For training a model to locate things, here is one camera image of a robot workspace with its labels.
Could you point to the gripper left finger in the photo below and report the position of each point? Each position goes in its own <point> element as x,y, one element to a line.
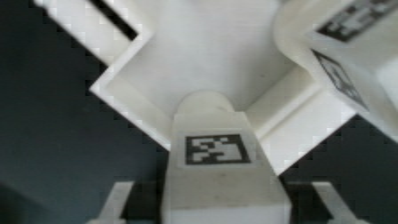
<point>130,204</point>

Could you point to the white chair seat part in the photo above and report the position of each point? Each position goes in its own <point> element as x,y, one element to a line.
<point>187,45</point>

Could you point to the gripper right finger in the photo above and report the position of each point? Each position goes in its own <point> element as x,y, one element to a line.
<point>320,207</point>

